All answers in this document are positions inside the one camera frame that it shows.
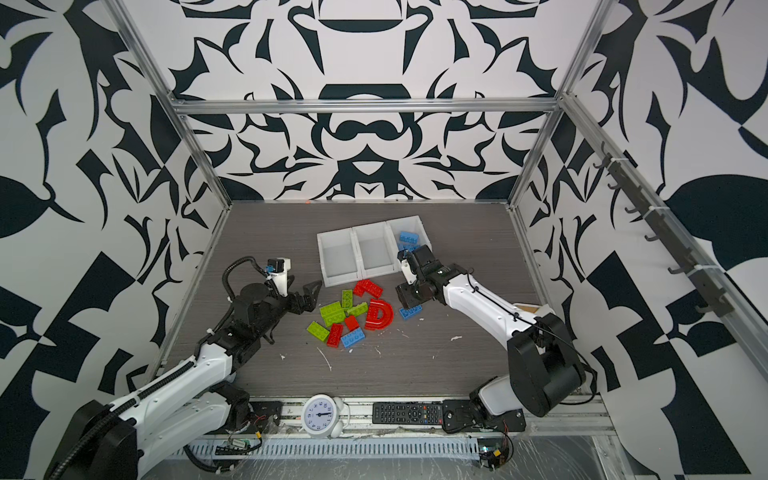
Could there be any blue lego brick underside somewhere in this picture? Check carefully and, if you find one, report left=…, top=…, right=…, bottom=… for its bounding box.
left=399, top=305, right=423, bottom=320

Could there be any red D-shaped lego piece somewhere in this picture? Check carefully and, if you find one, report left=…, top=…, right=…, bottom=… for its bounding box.
left=364, top=299, right=394, bottom=331

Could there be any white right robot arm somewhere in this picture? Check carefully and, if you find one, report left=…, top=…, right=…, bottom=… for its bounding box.
left=396, top=267, right=586, bottom=418

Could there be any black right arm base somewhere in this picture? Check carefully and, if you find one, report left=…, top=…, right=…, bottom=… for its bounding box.
left=442, top=391, right=527, bottom=434

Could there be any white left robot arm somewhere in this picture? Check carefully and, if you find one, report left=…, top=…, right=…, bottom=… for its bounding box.
left=44, top=280, right=323, bottom=479

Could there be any large green lego plate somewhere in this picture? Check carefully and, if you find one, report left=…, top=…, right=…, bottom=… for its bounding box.
left=320, top=302, right=347, bottom=328

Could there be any green lego brick lower left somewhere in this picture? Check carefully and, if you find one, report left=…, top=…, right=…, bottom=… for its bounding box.
left=307, top=322, right=330, bottom=342

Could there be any green long lego brick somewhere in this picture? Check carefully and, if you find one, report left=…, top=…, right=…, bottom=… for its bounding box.
left=341, top=289, right=354, bottom=310

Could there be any white left storage bin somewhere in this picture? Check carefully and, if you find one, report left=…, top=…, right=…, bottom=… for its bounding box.
left=317, top=228, right=362, bottom=287

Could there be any white storage bin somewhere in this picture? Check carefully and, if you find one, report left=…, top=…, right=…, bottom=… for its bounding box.
left=385, top=216, right=432, bottom=255
left=352, top=222, right=399, bottom=279
left=317, top=228, right=362, bottom=287

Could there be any red lego brick lower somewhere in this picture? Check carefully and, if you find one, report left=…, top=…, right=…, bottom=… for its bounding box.
left=326, top=323, right=344, bottom=348

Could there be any long red lego brick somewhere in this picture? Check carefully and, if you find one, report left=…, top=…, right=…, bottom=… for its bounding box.
left=353, top=280, right=368, bottom=297

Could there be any green slanted lego brick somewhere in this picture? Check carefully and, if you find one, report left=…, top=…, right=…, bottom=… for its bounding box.
left=347, top=302, right=368, bottom=316

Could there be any small red lego brick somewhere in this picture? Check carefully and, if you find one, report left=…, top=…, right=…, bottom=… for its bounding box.
left=344, top=316, right=360, bottom=333

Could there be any white middle storage bin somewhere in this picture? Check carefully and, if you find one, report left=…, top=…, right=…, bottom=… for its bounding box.
left=352, top=222, right=399, bottom=279

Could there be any white right storage bin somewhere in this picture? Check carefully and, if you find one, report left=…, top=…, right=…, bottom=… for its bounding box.
left=385, top=216, right=432, bottom=255

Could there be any white analog clock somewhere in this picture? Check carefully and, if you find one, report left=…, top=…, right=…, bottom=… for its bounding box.
left=300, top=394, right=340, bottom=438

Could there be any black remote control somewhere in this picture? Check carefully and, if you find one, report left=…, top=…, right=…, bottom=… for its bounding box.
left=371, top=402, right=443, bottom=426

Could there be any electronics board left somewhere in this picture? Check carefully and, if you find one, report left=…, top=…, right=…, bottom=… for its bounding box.
left=215, top=435, right=263, bottom=456

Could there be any electronics board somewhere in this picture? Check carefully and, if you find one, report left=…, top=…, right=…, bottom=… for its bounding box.
left=215, top=435, right=263, bottom=456
left=479, top=436, right=515, bottom=471

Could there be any electronics board right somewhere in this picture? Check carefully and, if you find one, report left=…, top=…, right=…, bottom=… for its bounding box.
left=479, top=436, right=515, bottom=471

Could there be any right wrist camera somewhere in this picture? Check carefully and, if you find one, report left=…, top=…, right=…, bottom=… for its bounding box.
left=397, top=245, right=439, bottom=285

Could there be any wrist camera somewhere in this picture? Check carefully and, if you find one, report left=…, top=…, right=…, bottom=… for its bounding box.
left=265, top=257, right=291, bottom=297
left=397, top=245, right=439, bottom=285

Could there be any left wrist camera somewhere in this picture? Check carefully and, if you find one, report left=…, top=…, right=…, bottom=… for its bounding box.
left=265, top=257, right=291, bottom=297

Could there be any white perforated cable tray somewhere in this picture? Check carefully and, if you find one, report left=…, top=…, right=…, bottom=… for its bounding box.
left=190, top=437, right=480, bottom=461

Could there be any aluminium frame crossbar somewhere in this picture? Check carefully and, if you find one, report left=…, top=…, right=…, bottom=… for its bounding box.
left=171, top=98, right=557, bottom=115

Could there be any black hook rail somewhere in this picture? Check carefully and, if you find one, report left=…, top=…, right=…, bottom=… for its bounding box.
left=594, top=152, right=736, bottom=318

